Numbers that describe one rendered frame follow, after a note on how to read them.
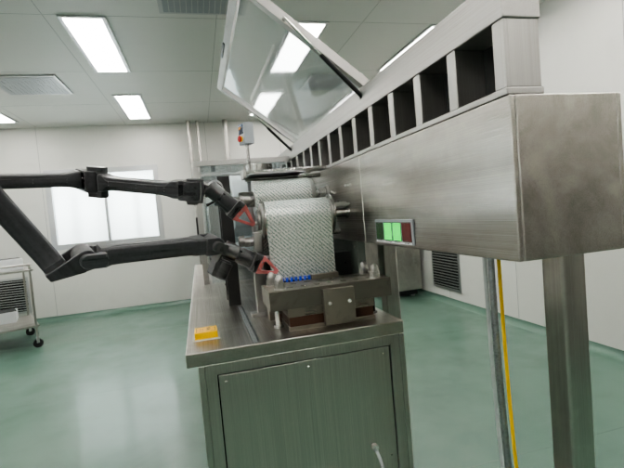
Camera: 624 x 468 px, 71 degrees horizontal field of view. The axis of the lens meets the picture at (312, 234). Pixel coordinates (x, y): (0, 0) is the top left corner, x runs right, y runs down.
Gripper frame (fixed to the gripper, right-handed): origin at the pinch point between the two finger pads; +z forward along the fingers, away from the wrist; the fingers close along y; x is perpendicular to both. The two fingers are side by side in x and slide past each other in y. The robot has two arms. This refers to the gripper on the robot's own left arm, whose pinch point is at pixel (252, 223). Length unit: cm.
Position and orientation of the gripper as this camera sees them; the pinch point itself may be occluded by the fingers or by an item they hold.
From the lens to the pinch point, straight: 154.8
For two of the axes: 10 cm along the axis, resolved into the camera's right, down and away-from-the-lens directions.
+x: 6.3, -7.7, 1.2
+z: 7.2, 6.3, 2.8
